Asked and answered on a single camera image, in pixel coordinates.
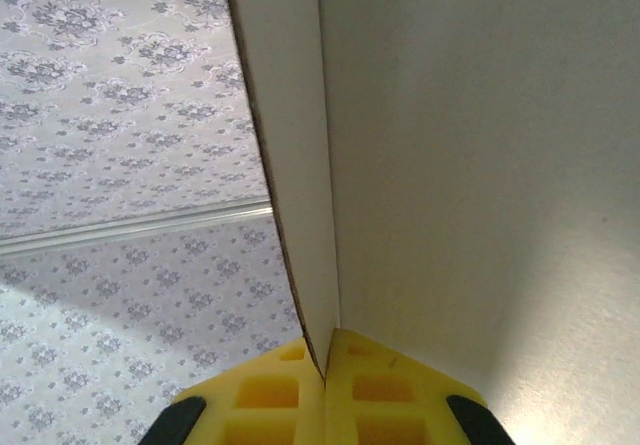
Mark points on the aluminium corner post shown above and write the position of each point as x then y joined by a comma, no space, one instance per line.
125,227

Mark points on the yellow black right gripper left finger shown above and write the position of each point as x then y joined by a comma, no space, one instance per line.
265,415

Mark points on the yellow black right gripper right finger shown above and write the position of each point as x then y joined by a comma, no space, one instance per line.
390,415

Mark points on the yellow white paper box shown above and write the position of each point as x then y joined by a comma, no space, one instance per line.
450,165

